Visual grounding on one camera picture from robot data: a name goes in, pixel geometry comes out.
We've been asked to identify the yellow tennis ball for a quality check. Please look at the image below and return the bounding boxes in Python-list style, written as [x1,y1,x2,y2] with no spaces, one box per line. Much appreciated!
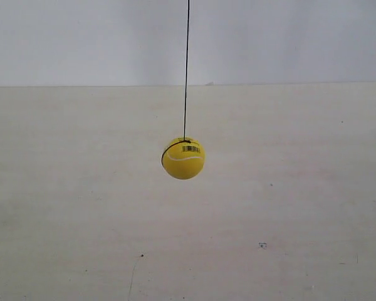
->
[161,137,206,180]

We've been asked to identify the black hanging string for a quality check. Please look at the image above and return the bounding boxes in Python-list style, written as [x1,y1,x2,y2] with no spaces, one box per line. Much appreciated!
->
[161,0,192,166]

